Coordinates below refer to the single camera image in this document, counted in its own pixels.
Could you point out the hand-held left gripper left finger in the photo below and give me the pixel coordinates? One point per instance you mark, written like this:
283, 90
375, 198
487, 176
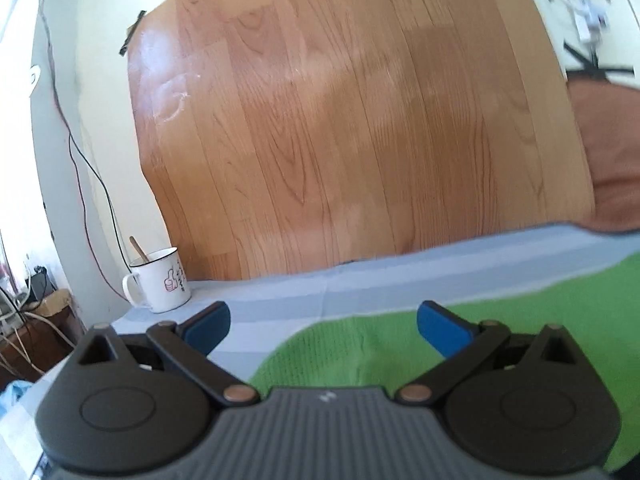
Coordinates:
207, 327

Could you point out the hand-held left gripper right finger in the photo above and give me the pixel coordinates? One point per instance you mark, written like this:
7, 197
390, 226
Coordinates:
442, 327

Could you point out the green towel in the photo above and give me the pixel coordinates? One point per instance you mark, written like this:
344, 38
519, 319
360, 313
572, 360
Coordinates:
550, 300

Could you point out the white enamel mug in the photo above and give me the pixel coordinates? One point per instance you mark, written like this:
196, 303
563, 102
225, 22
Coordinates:
162, 282

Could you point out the blue white striped bed sheet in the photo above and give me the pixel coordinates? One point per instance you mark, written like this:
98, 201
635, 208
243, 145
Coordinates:
300, 295

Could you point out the wooden spoon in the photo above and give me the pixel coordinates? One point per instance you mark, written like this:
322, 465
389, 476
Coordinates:
137, 249

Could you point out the small cardboard box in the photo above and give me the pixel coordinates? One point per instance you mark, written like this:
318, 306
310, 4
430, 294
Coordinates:
52, 302

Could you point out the brown wooden side table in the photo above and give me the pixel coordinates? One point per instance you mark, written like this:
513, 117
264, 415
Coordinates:
30, 350

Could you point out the light blue cloth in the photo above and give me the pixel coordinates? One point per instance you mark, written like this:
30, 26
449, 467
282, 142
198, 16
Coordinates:
12, 392

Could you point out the wooden headboard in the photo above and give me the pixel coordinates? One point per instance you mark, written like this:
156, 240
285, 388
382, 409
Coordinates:
350, 120

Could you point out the brown pillow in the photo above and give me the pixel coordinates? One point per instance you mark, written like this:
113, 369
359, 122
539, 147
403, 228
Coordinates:
610, 150

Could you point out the black tape strip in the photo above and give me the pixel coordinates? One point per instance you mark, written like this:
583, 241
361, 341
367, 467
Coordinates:
595, 65

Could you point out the white power strip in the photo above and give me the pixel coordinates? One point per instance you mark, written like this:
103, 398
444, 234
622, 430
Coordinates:
580, 0

